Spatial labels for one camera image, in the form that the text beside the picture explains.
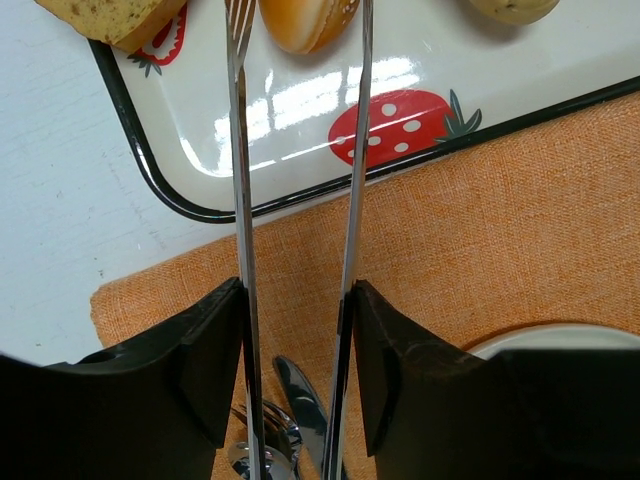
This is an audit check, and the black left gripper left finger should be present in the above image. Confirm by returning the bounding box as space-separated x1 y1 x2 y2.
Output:
1 278 243 479

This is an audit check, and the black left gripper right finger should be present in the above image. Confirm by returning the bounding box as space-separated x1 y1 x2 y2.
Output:
354 281 639 479

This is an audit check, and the herb bread slice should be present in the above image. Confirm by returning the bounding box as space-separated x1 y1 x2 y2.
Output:
37 0 187 53

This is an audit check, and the silver table knife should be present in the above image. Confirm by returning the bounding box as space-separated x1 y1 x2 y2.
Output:
272 355 328 474

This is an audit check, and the silver spoon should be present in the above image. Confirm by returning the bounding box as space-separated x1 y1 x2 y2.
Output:
227 442 295 480

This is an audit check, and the white blue ceramic plate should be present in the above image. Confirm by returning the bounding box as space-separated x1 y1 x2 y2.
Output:
467 323 639 360

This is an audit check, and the orange cloth placemat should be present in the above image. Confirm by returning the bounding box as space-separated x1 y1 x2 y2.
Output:
89 92 640 480

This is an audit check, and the strawberry pattern white tray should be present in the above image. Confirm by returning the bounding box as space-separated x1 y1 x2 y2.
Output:
91 1 639 224

